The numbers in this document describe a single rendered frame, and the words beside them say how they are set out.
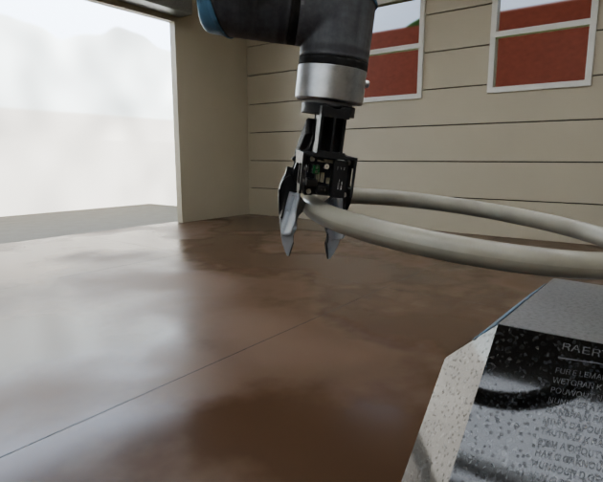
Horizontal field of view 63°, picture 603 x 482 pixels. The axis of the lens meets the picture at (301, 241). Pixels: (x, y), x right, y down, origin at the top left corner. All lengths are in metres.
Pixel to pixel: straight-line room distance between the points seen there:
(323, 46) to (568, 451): 0.55
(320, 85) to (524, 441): 0.49
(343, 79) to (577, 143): 6.36
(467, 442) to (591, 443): 0.13
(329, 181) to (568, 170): 6.36
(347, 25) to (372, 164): 7.20
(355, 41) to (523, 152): 6.44
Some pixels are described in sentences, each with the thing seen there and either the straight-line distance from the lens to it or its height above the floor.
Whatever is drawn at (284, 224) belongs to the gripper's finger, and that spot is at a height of 0.96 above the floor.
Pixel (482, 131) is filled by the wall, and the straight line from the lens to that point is 7.19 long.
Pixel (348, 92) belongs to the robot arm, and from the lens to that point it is 0.64.
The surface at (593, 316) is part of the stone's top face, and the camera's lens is 0.84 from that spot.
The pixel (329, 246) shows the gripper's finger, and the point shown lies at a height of 0.92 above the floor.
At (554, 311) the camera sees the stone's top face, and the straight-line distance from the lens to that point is 0.84.
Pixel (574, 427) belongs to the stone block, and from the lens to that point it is 0.69.
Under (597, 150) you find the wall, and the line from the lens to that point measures 6.91.
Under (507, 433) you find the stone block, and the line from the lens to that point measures 0.69.
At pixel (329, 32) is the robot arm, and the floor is 1.20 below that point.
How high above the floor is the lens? 1.05
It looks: 10 degrees down
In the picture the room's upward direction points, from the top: straight up
